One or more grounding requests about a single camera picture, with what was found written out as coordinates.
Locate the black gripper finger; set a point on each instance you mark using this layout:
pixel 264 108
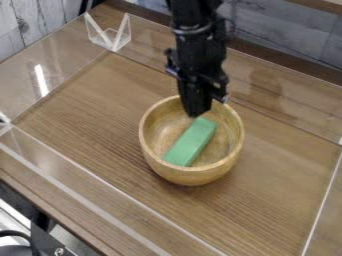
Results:
pixel 203 99
pixel 187 92

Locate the clear acrylic corner bracket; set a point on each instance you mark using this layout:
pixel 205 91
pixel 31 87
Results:
pixel 110 38

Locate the clear acrylic tray wall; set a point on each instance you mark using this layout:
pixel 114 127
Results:
pixel 73 99

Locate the wooden bowl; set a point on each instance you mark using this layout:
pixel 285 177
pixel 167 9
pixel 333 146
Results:
pixel 162 125

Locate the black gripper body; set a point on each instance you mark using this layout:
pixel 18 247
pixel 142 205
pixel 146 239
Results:
pixel 195 60

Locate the green rectangular block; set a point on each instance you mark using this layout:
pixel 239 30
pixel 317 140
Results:
pixel 191 143

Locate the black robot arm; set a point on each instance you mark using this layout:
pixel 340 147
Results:
pixel 195 13

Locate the black metal stand bracket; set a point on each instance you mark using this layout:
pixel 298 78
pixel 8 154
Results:
pixel 47 245

